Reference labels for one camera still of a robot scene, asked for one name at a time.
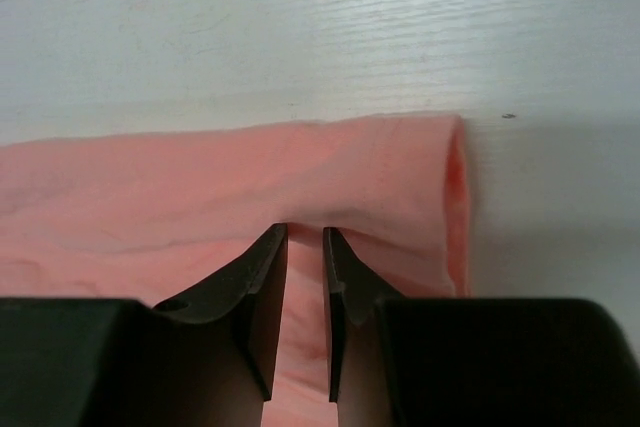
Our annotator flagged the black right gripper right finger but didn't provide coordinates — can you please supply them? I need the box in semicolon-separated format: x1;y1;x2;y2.
322;227;402;426

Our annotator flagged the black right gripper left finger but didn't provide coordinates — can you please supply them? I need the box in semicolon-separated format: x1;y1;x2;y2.
154;223;288;426

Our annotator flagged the salmon pink t-shirt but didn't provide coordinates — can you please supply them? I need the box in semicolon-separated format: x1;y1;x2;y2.
1;115;470;426

